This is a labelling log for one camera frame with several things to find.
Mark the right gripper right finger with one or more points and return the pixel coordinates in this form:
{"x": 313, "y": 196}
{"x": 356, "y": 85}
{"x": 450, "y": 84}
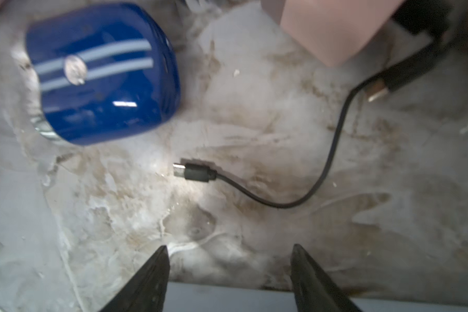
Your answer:
{"x": 314, "y": 290}

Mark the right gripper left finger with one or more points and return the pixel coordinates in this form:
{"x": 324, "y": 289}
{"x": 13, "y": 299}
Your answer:
{"x": 146, "y": 290}

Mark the grey-blue power strip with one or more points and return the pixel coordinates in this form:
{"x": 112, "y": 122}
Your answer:
{"x": 190, "y": 297}

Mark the blue shaver with white stripes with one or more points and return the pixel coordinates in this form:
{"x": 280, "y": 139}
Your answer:
{"x": 100, "y": 73}

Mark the pink charger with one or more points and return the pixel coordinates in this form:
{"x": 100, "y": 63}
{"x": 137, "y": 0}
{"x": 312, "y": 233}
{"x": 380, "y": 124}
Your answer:
{"x": 331, "y": 30}

